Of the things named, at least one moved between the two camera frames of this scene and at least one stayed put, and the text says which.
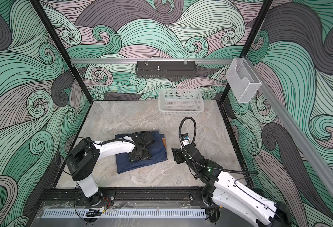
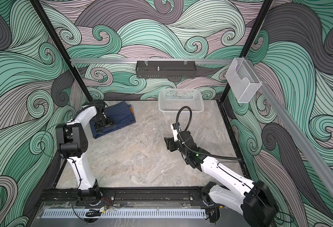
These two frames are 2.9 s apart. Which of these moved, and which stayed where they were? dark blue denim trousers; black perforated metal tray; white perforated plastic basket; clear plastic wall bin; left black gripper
Moved: left black gripper; dark blue denim trousers
Stayed: clear plastic wall bin; white perforated plastic basket; black perforated metal tray
